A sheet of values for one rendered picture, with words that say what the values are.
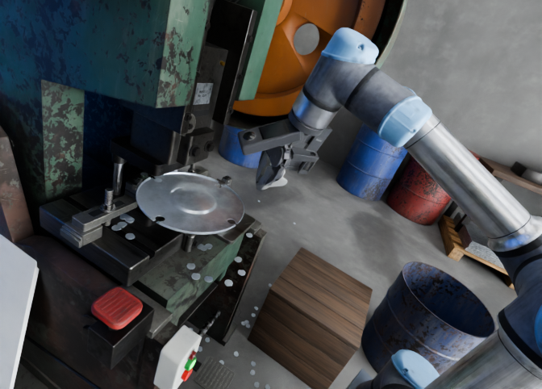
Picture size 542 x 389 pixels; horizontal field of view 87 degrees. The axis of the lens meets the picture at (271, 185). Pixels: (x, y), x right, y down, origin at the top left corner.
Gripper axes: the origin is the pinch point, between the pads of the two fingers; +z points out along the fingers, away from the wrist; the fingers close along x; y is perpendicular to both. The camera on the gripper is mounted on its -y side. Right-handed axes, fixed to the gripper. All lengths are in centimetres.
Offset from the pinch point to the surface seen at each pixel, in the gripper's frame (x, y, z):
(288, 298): -8, 37, 59
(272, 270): 24, 62, 107
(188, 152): 12.3, -13.6, 4.6
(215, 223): -0.1, -5.1, 16.1
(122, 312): -21.3, -25.6, 11.2
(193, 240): 0.4, -8.6, 25.7
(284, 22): 53, 14, -19
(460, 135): 142, 317, 46
